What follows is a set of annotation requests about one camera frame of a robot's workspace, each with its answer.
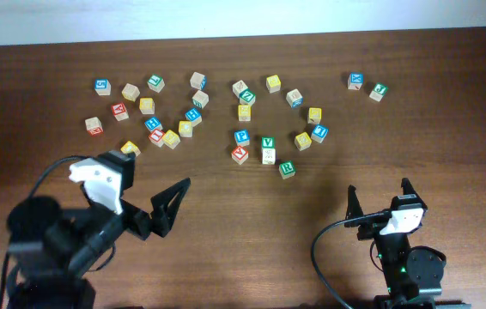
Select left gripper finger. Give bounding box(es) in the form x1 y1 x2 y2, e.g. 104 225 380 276
150 178 191 237
104 150 136 172

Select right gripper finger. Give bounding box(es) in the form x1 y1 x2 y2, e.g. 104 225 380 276
344 185 364 227
401 178 417 198

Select yellow S block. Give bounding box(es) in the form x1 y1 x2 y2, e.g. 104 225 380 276
161 130 180 149

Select green R block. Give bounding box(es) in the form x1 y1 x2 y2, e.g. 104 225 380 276
279 161 296 179

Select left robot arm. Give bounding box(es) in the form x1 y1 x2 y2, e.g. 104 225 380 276
0 150 191 308

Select yellow block near arm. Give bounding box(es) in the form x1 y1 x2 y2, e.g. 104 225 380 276
120 141 141 156

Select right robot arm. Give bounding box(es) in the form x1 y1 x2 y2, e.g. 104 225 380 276
344 178 471 309

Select red I block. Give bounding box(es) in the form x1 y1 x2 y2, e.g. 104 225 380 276
149 129 165 148

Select blue H block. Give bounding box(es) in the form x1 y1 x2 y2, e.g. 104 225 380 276
144 117 163 132

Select wooden block red side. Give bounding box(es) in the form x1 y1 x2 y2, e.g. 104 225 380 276
85 117 103 136

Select red block upper left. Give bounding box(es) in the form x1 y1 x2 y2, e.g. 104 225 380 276
111 103 129 121

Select plain wooden block upper left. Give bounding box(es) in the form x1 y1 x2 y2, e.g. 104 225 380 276
122 83 140 102

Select plain wooden block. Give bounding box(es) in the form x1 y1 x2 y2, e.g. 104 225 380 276
232 80 248 97
122 83 140 102

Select blue S block far left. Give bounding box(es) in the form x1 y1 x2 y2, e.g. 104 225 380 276
94 79 112 96

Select blue block centre left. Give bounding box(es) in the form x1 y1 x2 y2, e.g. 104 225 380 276
185 108 203 127

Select blue I block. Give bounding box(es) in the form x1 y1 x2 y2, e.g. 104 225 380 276
311 124 329 143

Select green L block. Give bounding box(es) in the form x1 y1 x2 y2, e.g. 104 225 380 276
147 74 165 93

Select red V block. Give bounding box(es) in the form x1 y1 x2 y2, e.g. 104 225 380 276
231 146 249 165

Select wooden block green side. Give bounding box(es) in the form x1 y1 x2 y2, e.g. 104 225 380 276
191 90 210 109

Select white X block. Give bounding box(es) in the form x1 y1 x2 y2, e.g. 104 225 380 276
262 148 276 165

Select blue P block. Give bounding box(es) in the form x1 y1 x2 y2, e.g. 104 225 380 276
234 130 250 147

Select wooden block blue D side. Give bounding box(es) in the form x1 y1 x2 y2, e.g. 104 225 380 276
190 72 207 90

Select green V block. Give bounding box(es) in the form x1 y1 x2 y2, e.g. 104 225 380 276
261 136 276 149

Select green J block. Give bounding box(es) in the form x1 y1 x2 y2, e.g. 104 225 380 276
369 82 388 102

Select wooden block blue D front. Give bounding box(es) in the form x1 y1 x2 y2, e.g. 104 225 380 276
286 88 303 108

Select blue X block far right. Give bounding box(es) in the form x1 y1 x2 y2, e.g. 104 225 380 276
347 72 363 90

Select green Z block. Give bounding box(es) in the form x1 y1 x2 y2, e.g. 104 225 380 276
239 89 256 106

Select plain wooden block centre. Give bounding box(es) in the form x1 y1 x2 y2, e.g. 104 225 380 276
232 80 248 97

